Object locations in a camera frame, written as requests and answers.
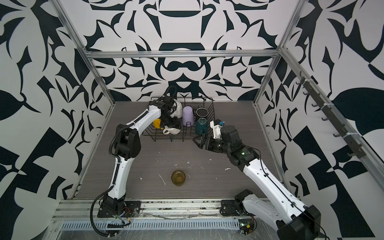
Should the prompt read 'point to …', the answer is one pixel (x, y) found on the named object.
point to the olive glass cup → (178, 177)
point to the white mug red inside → (171, 131)
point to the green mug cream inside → (202, 126)
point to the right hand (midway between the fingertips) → (198, 139)
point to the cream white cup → (179, 111)
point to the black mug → (202, 112)
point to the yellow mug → (157, 123)
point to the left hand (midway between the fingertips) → (173, 124)
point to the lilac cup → (188, 116)
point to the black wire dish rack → (186, 132)
